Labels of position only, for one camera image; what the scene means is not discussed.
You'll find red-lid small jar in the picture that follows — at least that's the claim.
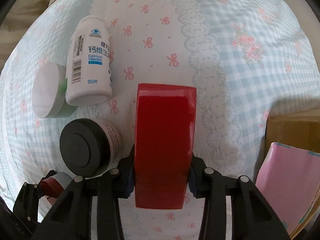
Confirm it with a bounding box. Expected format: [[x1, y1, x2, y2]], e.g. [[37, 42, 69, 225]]
[[40, 170, 72, 205]]

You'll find pink cardboard box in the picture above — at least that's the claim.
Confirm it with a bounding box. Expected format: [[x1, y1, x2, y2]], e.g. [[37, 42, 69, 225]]
[[256, 109, 319, 238]]

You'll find black-lid white jar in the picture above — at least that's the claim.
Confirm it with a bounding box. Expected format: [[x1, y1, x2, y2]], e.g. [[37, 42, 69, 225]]
[[60, 118, 121, 178]]

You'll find white-lid light green jar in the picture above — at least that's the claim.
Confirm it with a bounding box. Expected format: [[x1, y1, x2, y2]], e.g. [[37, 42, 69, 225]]
[[31, 62, 76, 119]]

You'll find red rectangular box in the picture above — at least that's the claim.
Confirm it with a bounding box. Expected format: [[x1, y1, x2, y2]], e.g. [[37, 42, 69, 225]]
[[134, 83, 196, 210]]

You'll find white vitamin bottle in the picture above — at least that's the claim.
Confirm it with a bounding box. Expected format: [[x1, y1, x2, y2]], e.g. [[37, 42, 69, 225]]
[[66, 15, 112, 107]]

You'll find blue checked floral bedsheet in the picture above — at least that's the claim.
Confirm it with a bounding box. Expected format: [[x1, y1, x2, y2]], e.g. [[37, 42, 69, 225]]
[[1, 0, 319, 208]]

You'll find beige curtain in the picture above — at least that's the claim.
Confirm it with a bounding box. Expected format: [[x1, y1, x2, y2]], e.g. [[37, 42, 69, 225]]
[[1, 0, 57, 47]]

